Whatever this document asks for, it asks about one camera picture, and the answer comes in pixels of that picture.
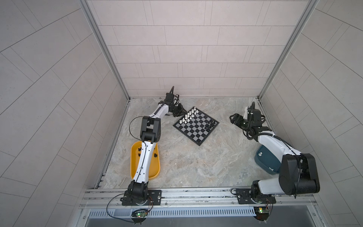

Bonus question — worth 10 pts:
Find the black white chess board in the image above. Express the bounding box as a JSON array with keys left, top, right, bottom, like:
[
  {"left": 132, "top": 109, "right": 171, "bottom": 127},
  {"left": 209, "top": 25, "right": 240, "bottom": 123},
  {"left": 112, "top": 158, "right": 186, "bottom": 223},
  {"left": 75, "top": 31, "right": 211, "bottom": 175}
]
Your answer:
[{"left": 173, "top": 107, "right": 219, "bottom": 146}]

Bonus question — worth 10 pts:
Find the yellow plastic tray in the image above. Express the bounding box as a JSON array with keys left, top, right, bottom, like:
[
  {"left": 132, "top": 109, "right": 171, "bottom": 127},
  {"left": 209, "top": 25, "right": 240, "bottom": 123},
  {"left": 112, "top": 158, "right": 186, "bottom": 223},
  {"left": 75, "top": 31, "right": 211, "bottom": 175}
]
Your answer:
[{"left": 130, "top": 141, "right": 161, "bottom": 183}]

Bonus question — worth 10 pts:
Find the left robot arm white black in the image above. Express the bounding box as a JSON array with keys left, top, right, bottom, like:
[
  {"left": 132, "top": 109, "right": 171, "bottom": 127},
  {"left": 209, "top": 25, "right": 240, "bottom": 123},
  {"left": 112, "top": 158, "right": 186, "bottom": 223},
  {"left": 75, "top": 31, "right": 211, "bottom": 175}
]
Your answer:
[{"left": 122, "top": 88, "right": 186, "bottom": 206}]

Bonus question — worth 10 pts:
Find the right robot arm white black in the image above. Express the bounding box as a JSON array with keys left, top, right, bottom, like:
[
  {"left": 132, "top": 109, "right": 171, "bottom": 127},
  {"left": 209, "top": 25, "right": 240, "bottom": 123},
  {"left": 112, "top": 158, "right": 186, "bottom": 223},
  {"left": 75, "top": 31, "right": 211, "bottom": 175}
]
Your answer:
[{"left": 229, "top": 104, "right": 320, "bottom": 204}]

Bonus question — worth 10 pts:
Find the right controller circuit board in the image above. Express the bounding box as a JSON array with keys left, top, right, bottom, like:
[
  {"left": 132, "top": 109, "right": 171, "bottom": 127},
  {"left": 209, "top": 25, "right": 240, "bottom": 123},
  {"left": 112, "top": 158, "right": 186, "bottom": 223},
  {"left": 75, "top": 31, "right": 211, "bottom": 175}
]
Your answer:
[{"left": 254, "top": 207, "right": 270, "bottom": 221}]

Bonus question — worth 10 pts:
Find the controller circuit board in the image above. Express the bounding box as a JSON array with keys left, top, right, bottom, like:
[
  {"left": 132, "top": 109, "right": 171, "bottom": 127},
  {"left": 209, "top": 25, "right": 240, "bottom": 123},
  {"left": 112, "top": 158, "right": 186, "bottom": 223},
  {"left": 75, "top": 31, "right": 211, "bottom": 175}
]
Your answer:
[
  {"left": 254, "top": 207, "right": 270, "bottom": 221},
  {"left": 131, "top": 209, "right": 148, "bottom": 224}
]

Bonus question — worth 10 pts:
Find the left controller circuit board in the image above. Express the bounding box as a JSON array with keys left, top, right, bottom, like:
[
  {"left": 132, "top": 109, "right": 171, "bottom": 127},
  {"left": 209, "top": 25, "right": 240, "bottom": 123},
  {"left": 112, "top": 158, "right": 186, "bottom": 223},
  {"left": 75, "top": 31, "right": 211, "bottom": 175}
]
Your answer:
[{"left": 131, "top": 209, "right": 148, "bottom": 224}]

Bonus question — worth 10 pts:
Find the teal plastic bin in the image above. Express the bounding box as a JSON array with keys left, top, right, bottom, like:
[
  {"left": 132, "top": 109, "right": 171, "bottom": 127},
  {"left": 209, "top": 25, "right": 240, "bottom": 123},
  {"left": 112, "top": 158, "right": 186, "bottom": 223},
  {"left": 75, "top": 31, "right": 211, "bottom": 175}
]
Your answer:
[{"left": 254, "top": 145, "right": 281, "bottom": 175}]

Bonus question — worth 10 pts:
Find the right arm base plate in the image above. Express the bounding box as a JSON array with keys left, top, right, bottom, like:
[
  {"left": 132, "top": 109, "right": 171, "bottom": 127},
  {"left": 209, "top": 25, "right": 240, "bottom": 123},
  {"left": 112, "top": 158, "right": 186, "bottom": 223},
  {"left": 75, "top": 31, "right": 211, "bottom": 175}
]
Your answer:
[{"left": 233, "top": 188, "right": 276, "bottom": 205}]

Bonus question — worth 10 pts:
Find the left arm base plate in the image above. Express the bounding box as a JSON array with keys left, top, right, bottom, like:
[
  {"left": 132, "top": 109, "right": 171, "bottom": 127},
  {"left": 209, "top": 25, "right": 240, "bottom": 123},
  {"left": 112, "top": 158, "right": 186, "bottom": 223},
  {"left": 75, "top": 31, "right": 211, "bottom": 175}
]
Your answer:
[{"left": 120, "top": 190, "right": 162, "bottom": 206}]

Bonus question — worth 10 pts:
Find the aluminium mounting rail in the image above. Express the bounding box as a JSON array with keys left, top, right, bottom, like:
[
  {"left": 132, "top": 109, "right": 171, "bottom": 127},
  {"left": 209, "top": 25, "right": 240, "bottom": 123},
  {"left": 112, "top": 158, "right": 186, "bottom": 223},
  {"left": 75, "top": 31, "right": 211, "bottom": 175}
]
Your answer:
[{"left": 79, "top": 186, "right": 317, "bottom": 209}]

